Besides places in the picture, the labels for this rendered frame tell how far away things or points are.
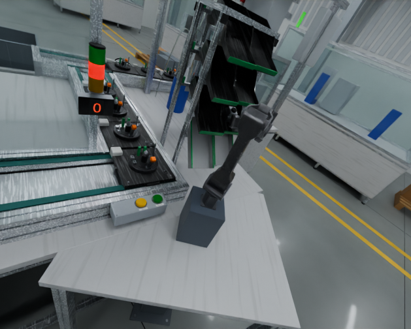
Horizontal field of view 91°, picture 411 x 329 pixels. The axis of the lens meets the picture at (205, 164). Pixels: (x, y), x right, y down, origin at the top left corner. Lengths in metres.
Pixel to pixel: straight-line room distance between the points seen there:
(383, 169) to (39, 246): 4.40
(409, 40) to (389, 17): 0.90
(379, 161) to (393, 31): 5.50
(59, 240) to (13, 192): 0.23
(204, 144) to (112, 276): 0.71
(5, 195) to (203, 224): 0.69
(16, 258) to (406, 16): 9.38
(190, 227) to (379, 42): 8.74
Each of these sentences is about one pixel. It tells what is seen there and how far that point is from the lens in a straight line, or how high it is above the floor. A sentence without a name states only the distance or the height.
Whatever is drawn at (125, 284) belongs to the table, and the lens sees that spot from 0.81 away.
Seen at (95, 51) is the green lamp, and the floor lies 1.40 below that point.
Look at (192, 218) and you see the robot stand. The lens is 0.78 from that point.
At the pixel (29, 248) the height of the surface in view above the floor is 0.86.
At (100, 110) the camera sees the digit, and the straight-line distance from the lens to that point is 0.91.
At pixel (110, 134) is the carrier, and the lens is 1.17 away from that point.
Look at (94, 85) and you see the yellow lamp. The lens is 0.86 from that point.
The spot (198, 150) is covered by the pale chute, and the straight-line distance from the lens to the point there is 1.07.
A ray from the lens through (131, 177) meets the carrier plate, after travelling 0.93.
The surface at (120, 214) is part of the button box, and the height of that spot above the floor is 0.96.
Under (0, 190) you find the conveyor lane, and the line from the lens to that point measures 0.99.
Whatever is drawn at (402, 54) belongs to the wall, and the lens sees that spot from 8.99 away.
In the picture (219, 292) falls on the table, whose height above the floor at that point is 0.86.
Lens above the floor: 1.62
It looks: 34 degrees down
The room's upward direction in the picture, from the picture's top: 25 degrees clockwise
